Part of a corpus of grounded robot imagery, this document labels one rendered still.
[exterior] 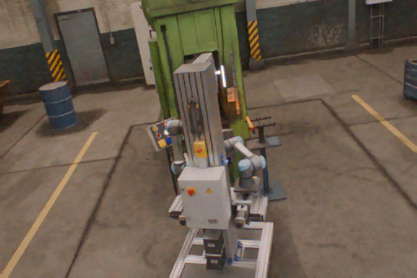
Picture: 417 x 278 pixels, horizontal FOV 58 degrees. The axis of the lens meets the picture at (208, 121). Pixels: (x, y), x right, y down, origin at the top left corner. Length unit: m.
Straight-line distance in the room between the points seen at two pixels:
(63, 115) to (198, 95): 5.80
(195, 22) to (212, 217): 2.17
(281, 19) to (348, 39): 1.87
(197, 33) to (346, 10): 6.89
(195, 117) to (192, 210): 0.76
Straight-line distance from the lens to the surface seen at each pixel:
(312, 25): 10.53
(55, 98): 8.33
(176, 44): 4.31
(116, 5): 10.30
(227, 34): 4.39
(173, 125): 3.49
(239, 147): 3.75
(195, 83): 2.85
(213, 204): 3.06
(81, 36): 10.67
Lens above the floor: 2.75
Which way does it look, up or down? 22 degrees down
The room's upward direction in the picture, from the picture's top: 9 degrees counter-clockwise
